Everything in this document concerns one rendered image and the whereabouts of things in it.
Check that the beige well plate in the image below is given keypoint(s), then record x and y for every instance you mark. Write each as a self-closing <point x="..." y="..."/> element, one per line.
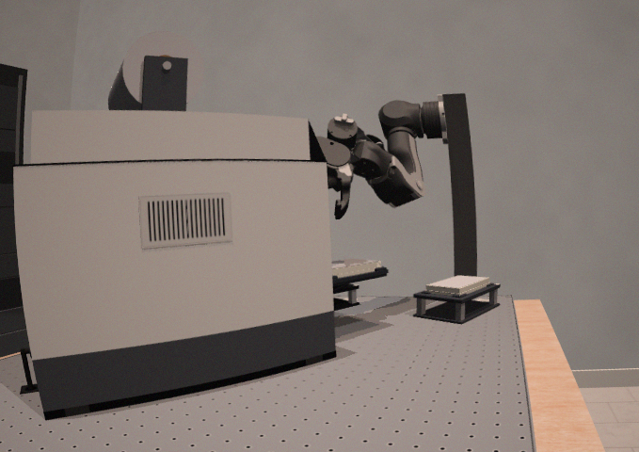
<point x="355" y="270"/>

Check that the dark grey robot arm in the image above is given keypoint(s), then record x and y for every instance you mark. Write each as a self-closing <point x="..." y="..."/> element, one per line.
<point x="401" y="123"/>

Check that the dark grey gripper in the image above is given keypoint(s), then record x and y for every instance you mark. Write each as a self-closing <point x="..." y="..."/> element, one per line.
<point x="340" y="176"/>

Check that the cream well plate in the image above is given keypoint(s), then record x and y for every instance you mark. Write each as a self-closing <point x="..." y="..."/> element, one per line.
<point x="457" y="285"/>

